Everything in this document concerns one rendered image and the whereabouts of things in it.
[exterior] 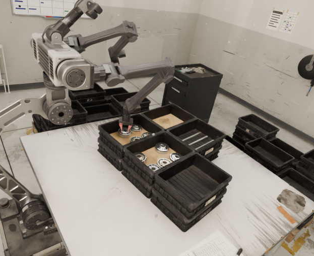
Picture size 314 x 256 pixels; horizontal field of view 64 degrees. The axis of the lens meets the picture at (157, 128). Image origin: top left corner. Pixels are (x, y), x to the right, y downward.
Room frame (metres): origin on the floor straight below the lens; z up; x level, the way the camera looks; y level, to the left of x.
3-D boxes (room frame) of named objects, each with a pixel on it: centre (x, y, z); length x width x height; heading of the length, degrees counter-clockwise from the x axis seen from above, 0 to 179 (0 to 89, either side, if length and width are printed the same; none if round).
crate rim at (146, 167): (1.36, -0.05, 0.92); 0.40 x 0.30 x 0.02; 139
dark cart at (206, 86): (3.33, -0.37, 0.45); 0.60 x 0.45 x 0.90; 131
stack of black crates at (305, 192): (1.84, -1.41, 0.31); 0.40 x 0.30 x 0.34; 41
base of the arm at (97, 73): (1.16, 0.35, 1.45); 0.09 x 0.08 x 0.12; 41
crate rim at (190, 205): (1.16, -0.28, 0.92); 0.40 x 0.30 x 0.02; 139
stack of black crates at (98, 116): (2.47, 0.68, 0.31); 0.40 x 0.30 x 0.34; 131
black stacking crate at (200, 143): (1.66, -0.31, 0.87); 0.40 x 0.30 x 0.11; 139
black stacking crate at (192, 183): (1.16, -0.28, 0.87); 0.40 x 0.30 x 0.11; 139
